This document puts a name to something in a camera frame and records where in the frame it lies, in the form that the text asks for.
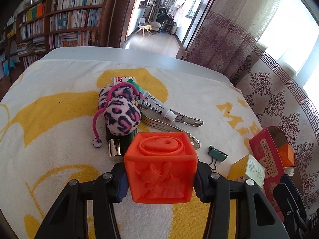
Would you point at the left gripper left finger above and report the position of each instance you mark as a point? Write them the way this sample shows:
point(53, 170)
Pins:
point(119, 183)

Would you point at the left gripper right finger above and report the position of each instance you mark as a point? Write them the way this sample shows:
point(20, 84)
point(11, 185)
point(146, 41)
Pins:
point(203, 187)

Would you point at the dark green binder clip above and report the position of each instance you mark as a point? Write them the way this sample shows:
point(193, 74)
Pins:
point(216, 156)

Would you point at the red-orange embossed cube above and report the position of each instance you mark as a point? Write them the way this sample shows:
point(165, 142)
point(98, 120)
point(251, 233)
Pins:
point(161, 168)

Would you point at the white green medicine box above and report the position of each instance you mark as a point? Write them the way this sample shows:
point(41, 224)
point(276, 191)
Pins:
point(247, 168)

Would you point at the brown cosmetic bottle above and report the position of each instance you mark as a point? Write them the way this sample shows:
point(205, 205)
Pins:
point(113, 144)

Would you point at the dark green cosmetic tube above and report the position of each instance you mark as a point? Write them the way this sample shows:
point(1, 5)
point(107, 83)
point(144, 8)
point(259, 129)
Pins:
point(132, 135)

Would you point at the leopard print plush toy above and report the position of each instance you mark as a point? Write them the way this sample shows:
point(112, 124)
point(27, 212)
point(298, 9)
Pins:
point(118, 105)

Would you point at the white green ointment tube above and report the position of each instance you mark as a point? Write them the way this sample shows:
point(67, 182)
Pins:
point(154, 104)

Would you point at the light orange embossed cube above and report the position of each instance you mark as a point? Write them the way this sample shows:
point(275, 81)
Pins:
point(287, 156)

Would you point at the red biscuit tin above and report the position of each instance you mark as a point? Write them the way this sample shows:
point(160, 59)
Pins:
point(264, 147)

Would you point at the silver metal spring clamp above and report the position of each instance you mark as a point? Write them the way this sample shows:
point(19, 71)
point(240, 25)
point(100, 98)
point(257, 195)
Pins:
point(156, 121)

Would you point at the white yellow towel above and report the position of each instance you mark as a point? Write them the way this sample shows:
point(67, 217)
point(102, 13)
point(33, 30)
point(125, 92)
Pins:
point(49, 135)

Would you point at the white red small box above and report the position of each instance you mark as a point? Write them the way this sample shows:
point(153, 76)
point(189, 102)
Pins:
point(123, 79)

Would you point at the patterned purple curtain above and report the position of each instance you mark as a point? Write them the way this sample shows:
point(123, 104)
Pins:
point(269, 50)

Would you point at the wooden bookshelf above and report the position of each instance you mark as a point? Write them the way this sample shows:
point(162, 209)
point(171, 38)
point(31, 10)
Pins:
point(50, 24)

